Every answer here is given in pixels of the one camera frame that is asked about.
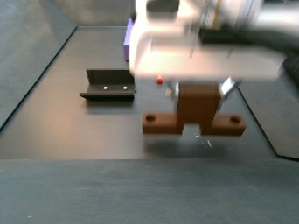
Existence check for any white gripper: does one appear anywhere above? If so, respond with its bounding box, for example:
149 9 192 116
128 0 284 102

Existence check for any brown T-shaped block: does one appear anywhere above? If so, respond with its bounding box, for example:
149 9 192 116
143 83 247 137

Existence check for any purple board base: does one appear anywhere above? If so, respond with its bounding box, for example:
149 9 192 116
123 18 135 61

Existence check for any red cylindrical peg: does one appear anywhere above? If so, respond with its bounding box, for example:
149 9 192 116
156 76 164 84

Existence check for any black angle bracket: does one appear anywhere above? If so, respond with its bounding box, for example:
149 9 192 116
79 69 136 101

